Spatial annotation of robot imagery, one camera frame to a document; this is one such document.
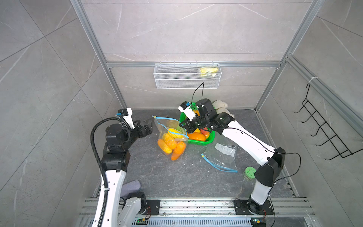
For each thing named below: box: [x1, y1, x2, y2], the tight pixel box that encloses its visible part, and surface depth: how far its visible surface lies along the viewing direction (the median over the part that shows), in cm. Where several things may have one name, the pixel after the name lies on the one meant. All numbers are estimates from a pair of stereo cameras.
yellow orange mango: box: [157, 139, 173, 154], surface depth 86 cm
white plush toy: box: [212, 99, 235, 119], surface depth 113 cm
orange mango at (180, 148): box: [171, 141, 187, 161], surface depth 86 cm
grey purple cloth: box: [120, 180, 141, 198], surface depth 80 cm
